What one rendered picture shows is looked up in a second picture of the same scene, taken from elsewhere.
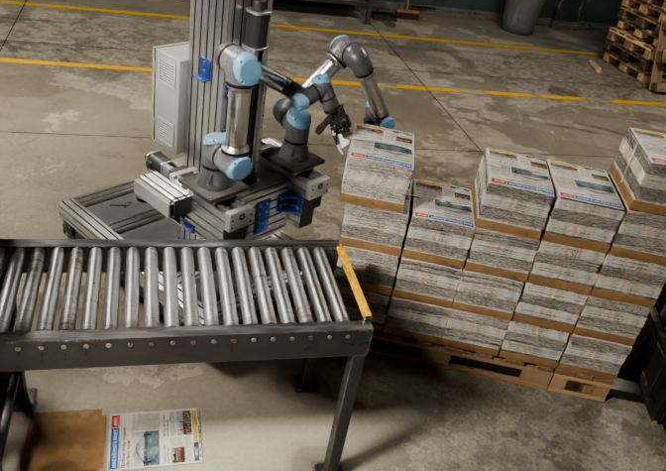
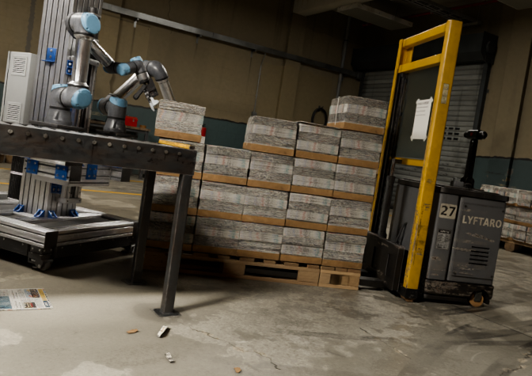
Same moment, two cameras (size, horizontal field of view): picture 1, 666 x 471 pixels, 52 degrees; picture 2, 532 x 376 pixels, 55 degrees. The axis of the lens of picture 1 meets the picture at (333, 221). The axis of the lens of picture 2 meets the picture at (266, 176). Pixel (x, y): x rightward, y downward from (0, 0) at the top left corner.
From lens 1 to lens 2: 1.59 m
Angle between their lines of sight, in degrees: 31
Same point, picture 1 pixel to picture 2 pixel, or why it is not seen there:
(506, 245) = (273, 163)
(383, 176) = (184, 115)
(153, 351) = (28, 142)
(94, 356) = not seen: outside the picture
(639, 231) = (352, 144)
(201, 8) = (51, 15)
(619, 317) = (354, 213)
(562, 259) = (309, 170)
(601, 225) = (329, 142)
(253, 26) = not seen: hidden behind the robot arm
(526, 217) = (283, 140)
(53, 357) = not seen: outside the picture
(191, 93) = (38, 78)
